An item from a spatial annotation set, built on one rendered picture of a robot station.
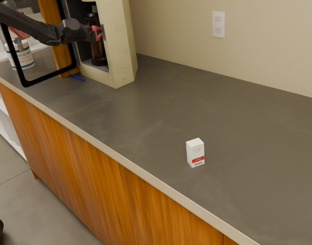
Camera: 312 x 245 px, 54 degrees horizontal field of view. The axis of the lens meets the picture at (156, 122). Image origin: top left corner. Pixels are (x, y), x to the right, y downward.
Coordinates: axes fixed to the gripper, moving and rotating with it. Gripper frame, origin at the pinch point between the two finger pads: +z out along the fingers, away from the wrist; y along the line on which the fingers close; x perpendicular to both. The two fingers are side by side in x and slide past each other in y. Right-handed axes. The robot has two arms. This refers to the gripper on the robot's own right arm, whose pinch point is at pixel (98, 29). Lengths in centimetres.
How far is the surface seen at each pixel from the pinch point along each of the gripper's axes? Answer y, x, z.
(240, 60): -56, 14, 34
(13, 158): 129, 120, -18
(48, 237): 24, 121, -41
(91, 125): -34, 26, -32
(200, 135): -71, 25, -15
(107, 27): -15.9, -3.5, -6.2
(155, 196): -69, 39, -35
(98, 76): -2.4, 21.2, -5.1
